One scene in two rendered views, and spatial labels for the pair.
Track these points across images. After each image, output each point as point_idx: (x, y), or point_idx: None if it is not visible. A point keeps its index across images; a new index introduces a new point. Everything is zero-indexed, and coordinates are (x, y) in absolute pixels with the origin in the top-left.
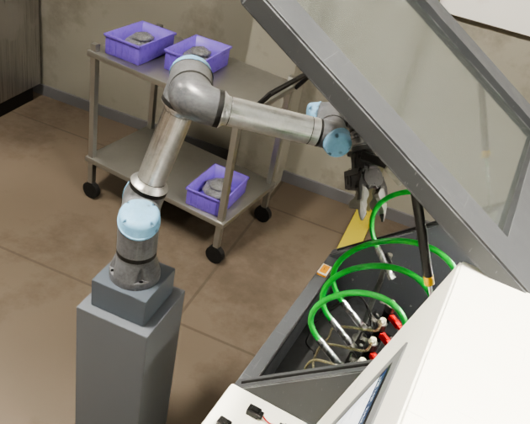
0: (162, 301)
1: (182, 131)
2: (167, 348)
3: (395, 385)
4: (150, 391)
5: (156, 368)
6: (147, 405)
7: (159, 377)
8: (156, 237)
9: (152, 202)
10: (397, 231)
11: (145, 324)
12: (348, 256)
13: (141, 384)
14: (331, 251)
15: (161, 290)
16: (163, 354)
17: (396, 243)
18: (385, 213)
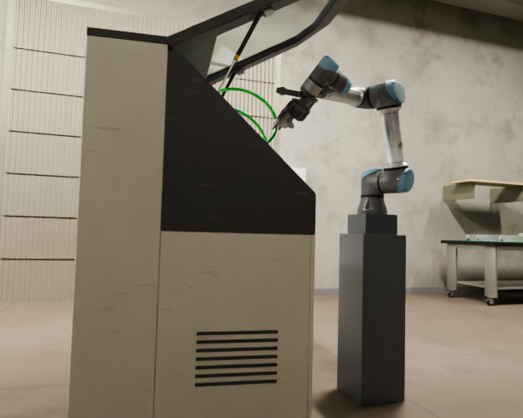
0: (359, 231)
1: (381, 123)
2: (354, 274)
3: None
4: (344, 294)
5: (347, 278)
6: (343, 306)
7: (349, 294)
8: (363, 182)
9: (383, 172)
10: (272, 148)
11: (349, 233)
12: (261, 134)
13: (339, 273)
14: (315, 194)
15: (357, 220)
16: (351, 274)
17: (242, 114)
18: (273, 124)
